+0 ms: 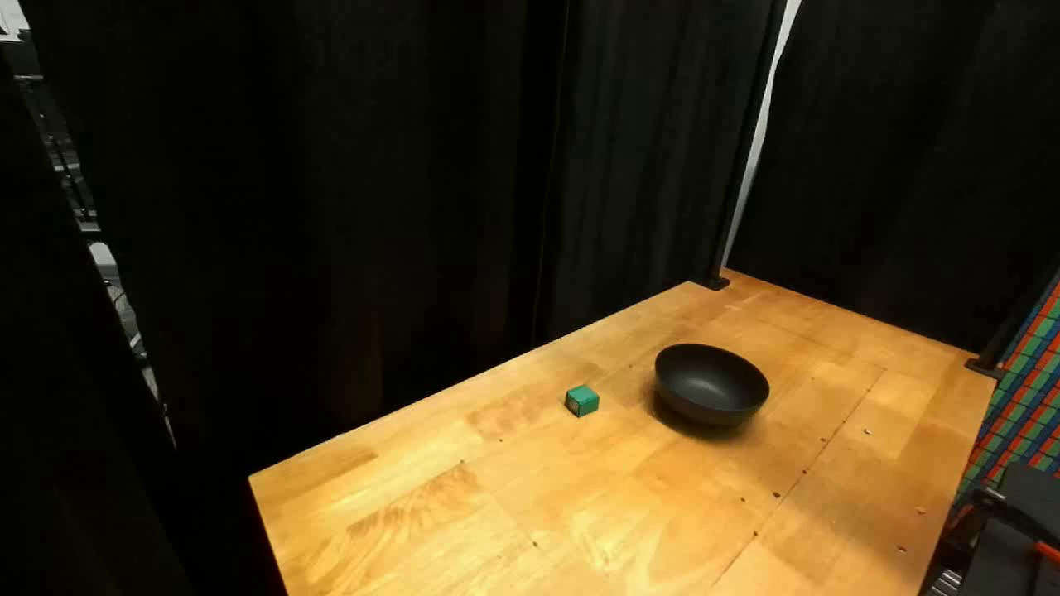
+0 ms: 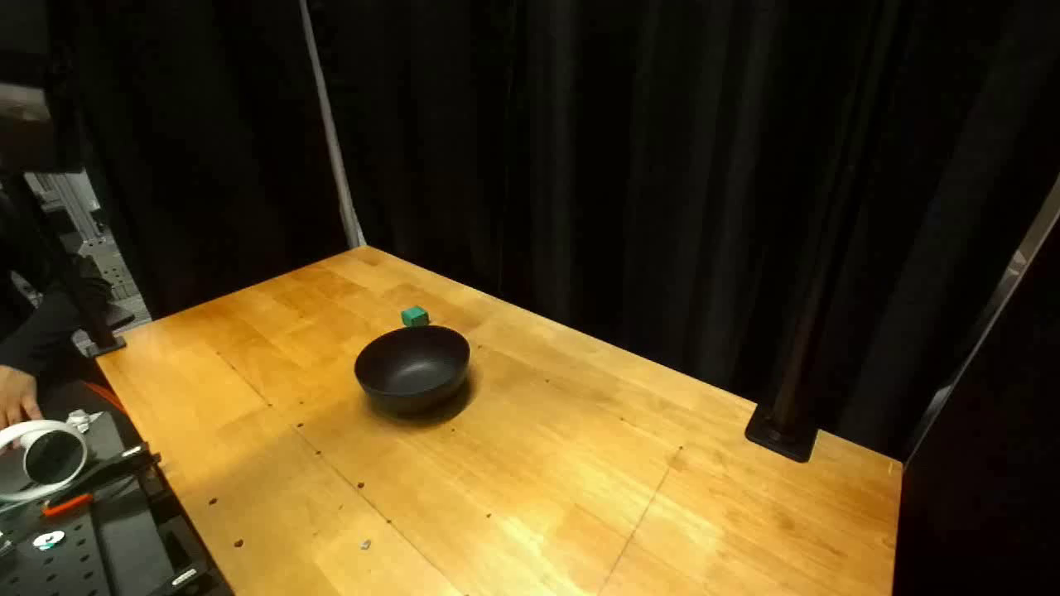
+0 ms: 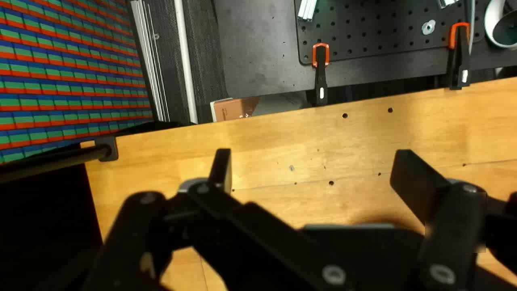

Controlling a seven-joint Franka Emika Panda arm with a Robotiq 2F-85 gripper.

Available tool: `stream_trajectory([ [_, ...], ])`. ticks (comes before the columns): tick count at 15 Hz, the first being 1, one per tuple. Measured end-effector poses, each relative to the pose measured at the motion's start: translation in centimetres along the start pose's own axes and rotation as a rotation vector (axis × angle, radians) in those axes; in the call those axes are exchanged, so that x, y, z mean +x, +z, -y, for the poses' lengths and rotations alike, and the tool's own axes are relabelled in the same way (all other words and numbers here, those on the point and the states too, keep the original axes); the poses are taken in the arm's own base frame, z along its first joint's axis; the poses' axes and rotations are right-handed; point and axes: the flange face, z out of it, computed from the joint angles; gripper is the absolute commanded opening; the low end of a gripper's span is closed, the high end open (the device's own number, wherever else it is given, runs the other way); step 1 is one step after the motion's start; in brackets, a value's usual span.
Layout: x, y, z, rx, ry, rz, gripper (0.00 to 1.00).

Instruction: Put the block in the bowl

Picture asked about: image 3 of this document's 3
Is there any brown cardboard box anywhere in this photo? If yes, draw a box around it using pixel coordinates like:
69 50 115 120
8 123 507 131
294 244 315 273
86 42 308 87
210 97 258 121

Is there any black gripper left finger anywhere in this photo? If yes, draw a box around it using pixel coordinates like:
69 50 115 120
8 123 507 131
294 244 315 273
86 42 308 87
81 149 355 291

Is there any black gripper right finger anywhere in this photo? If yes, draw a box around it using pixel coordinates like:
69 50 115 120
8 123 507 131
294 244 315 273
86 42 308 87
389 149 517 291

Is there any orange black left clamp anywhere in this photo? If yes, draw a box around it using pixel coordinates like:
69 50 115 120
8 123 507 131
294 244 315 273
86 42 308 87
312 42 329 105

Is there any striped colourful screen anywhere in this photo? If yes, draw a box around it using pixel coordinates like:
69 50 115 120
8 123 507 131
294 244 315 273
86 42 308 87
0 0 155 163

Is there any white tape roll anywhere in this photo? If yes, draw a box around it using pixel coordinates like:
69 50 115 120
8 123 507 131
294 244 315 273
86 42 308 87
483 0 517 50

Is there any black perforated board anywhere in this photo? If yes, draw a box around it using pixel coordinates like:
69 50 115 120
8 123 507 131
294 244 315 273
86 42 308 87
294 0 472 66

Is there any white vertical rail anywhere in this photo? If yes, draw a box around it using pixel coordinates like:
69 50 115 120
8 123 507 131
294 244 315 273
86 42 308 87
173 0 199 123

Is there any orange black right clamp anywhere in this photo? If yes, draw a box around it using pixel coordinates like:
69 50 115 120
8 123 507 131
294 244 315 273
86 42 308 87
447 21 470 91

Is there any orange black clamp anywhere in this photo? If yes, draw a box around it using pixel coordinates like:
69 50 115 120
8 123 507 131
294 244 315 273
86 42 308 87
312 42 329 105
447 21 470 91

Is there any black metal rod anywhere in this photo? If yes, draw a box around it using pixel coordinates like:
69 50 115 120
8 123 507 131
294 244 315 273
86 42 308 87
0 136 118 184

